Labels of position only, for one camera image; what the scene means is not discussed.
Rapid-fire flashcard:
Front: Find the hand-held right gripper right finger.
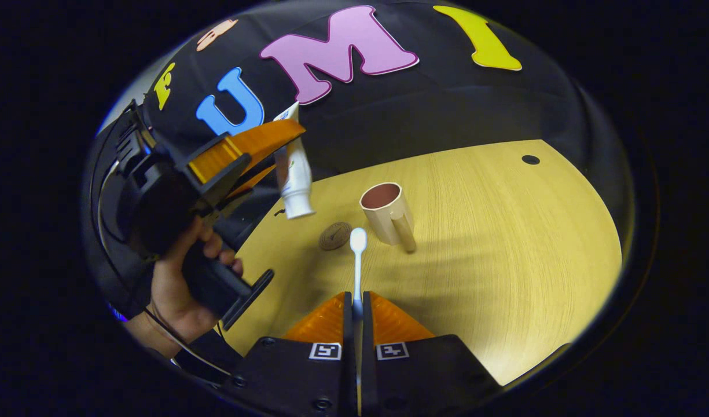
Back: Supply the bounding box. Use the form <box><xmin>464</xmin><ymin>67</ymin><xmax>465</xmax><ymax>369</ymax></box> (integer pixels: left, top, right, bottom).
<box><xmin>360</xmin><ymin>291</ymin><xmax>504</xmax><ymax>417</ymax></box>

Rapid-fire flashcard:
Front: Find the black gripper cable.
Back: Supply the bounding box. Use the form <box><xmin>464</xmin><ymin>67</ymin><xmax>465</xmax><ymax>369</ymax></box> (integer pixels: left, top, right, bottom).
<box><xmin>143</xmin><ymin>307</ymin><xmax>234</xmax><ymax>377</ymax></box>

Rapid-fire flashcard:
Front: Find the black backdrop cloth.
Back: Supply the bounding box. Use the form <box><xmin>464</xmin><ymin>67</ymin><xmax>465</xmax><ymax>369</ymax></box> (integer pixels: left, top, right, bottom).
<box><xmin>100</xmin><ymin>0</ymin><xmax>633</xmax><ymax>232</ymax></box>

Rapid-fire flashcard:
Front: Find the beige cup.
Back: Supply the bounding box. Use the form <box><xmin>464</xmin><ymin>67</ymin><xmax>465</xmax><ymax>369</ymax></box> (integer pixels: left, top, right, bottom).
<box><xmin>360</xmin><ymin>182</ymin><xmax>417</xmax><ymax>254</ymax></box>

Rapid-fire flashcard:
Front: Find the white toothpaste tube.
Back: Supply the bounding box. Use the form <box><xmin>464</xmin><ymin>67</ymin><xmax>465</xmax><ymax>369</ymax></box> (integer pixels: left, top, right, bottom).
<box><xmin>273</xmin><ymin>103</ymin><xmax>316</xmax><ymax>220</ymax></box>

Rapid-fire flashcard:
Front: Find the round brown coaster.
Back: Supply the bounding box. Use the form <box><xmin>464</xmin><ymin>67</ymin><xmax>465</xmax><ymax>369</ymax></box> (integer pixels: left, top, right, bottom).
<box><xmin>319</xmin><ymin>222</ymin><xmax>352</xmax><ymax>251</ymax></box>

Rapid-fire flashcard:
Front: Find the white toothbrush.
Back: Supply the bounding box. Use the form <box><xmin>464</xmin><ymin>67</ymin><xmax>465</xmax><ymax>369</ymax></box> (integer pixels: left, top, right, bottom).
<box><xmin>350</xmin><ymin>228</ymin><xmax>368</xmax><ymax>415</ymax></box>

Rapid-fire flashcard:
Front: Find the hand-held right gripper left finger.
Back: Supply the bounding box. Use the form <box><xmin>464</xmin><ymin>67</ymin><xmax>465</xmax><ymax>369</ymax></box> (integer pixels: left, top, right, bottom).
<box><xmin>230</xmin><ymin>291</ymin><xmax>355</xmax><ymax>417</ymax></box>

